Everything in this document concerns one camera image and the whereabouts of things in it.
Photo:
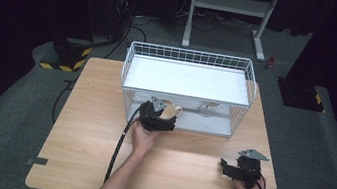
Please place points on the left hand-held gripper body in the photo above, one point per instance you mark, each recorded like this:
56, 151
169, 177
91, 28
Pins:
149, 115

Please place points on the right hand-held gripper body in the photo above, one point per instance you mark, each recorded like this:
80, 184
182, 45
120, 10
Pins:
247, 172

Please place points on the cream mug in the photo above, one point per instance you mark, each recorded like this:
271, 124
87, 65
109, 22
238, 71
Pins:
171, 110

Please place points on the glass jar with white lid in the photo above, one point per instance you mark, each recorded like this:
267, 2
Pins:
206, 109

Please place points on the person's left hand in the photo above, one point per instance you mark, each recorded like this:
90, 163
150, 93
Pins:
143, 139

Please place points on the black base with striped edge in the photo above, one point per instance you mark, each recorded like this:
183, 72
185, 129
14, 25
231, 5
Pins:
301, 95
67, 56

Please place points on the small red object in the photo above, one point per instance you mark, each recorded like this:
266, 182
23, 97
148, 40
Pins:
270, 63

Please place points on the black equipment tower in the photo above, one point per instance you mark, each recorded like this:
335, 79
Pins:
119, 3

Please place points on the white metal stand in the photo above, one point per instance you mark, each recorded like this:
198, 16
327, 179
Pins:
230, 4

